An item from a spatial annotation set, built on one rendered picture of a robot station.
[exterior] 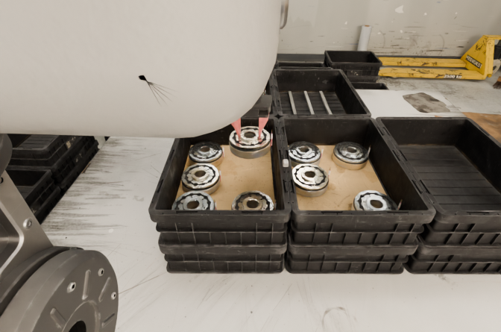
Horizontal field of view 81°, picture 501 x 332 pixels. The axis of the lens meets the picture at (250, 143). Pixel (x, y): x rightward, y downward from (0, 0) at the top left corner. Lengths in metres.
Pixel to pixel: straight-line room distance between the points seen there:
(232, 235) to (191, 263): 0.15
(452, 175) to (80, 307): 0.94
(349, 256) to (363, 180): 0.23
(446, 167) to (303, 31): 3.25
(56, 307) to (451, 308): 0.80
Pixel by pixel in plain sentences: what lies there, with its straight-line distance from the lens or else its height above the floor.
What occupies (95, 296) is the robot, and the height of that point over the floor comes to 1.14.
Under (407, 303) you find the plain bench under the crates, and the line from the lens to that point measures 0.86.
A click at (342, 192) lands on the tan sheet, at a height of 0.83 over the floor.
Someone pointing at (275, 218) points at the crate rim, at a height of 0.92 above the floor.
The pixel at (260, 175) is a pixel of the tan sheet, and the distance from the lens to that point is 0.85.
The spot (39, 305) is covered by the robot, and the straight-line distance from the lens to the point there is 0.26.
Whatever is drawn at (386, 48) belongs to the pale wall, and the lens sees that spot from 4.40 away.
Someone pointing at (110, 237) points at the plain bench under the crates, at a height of 0.70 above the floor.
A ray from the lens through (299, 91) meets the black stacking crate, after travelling 1.33.
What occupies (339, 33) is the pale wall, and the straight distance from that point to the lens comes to 4.16.
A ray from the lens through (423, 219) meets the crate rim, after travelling 0.72.
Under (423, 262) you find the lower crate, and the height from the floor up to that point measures 0.75.
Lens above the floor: 1.40
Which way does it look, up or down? 36 degrees down
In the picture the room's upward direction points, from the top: straight up
